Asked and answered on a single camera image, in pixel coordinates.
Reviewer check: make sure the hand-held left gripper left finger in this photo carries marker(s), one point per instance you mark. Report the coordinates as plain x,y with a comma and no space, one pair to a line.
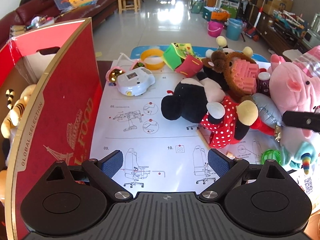
112,163

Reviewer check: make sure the clear plastic box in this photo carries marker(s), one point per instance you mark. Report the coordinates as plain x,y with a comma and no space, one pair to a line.
62,2

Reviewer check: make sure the pink brick block toy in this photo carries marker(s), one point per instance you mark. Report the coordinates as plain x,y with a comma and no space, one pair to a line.
245,77

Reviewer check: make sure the silver foil balloon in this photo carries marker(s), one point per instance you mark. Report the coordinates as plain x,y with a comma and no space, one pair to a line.
267,110

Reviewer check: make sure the cardboard carton with toys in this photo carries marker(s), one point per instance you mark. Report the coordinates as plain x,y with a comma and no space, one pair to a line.
275,2

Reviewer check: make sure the white pictogram leaflet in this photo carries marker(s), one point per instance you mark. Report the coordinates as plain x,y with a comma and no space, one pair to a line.
307,185

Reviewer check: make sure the blender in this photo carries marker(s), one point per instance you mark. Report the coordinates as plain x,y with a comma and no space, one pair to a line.
316,23

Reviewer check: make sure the tiger plush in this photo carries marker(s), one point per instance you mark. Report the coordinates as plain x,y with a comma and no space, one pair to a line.
15,115

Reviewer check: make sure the red cardboard box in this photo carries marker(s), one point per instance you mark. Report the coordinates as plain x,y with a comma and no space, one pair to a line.
65,105

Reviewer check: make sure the red plush toy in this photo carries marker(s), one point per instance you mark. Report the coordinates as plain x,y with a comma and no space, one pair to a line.
262,127

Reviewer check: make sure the crumpled gold foil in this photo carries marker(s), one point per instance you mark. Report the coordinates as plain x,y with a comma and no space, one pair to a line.
278,132

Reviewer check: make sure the pink pig plush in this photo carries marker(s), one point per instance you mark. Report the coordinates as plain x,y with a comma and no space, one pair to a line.
282,97

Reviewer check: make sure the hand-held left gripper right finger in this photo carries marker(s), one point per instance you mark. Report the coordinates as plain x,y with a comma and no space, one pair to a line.
218,162

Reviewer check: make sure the white unicorn plush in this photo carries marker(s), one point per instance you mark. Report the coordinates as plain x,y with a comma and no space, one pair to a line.
292,155

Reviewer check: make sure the white instruction sheet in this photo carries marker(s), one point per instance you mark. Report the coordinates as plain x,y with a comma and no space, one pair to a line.
150,135

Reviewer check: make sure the orange teal storage box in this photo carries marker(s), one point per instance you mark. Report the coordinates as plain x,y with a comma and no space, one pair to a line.
215,13

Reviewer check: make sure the blue bucket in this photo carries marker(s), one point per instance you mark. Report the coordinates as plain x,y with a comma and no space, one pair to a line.
234,30

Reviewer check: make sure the purple bottle white cap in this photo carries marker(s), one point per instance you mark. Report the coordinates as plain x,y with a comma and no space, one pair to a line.
263,85

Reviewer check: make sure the white toy camera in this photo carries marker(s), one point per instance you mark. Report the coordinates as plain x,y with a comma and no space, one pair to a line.
135,82

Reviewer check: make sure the mouse plush polka-dot dress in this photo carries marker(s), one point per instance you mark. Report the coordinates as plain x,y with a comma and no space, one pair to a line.
185,100

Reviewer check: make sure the pink bucket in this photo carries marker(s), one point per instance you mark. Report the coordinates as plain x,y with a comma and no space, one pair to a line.
215,30

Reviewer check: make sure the plush with yellow antennae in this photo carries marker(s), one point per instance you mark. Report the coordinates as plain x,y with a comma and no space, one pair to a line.
221,41

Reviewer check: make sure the white board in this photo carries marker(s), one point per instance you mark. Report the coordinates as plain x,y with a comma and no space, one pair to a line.
292,55

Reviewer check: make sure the blue table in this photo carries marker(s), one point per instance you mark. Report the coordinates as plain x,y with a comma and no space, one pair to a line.
136,51

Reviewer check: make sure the brown long-armed plush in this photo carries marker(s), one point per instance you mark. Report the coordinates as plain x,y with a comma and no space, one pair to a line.
217,60

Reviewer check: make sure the pink striped cloth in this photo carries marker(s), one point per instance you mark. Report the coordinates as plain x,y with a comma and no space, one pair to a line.
310,60

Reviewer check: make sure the toy track set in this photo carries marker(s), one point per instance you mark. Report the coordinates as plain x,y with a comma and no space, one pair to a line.
290,22

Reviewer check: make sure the maroon sofa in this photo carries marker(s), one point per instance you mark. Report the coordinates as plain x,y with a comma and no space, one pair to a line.
25,15

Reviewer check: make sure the pink sunglasses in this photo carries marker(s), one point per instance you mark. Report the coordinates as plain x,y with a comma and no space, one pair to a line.
112,73

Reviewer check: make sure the red foam piece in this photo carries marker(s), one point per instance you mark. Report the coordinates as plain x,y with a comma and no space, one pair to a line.
190,67

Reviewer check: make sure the yellow sticky note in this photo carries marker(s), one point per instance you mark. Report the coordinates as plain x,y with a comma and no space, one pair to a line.
99,53

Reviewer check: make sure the green toy microwave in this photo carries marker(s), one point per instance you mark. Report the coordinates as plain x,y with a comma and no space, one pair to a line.
310,37

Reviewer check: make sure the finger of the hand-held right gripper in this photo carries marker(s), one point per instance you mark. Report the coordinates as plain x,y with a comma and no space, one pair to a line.
300,121

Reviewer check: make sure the dark wooden cabinet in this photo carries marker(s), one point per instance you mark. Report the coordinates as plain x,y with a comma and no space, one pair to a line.
282,40

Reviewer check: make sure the red white scooter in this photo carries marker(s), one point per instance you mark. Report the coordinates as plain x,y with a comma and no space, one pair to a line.
257,17

